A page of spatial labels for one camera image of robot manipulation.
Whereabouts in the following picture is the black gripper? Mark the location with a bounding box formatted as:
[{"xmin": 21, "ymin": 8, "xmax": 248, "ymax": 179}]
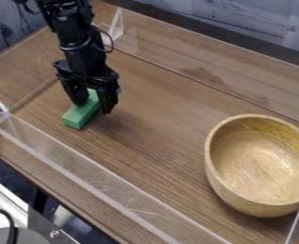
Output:
[{"xmin": 53, "ymin": 36, "xmax": 119, "ymax": 114}]

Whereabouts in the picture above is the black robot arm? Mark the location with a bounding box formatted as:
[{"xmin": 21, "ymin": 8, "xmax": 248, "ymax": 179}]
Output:
[{"xmin": 35, "ymin": 0, "xmax": 119, "ymax": 114}]

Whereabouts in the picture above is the green rectangular block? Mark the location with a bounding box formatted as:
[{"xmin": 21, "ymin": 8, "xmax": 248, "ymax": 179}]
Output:
[{"xmin": 62, "ymin": 89, "xmax": 98, "ymax": 130}]

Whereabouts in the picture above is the black table leg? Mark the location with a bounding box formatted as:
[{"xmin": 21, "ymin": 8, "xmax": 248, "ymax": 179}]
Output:
[{"xmin": 33, "ymin": 190, "xmax": 47, "ymax": 214}]

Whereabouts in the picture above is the black cable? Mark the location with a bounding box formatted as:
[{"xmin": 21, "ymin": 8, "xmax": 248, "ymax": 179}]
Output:
[{"xmin": 0, "ymin": 208, "xmax": 17, "ymax": 244}]

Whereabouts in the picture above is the grey metal bracket with screw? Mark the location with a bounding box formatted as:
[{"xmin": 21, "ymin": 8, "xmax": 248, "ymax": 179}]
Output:
[{"xmin": 27, "ymin": 207, "xmax": 79, "ymax": 244}]

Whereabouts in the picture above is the brown wooden bowl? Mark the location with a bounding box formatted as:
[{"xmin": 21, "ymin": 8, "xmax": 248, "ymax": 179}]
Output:
[{"xmin": 203, "ymin": 114, "xmax": 299, "ymax": 218}]

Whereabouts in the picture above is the clear acrylic corner bracket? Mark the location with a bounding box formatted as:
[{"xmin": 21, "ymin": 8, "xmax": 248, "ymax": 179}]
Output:
[{"xmin": 95, "ymin": 8, "xmax": 123, "ymax": 46}]

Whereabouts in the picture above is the clear acrylic front barrier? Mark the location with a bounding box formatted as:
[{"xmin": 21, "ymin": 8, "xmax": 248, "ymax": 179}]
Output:
[{"xmin": 0, "ymin": 101, "xmax": 230, "ymax": 244}]

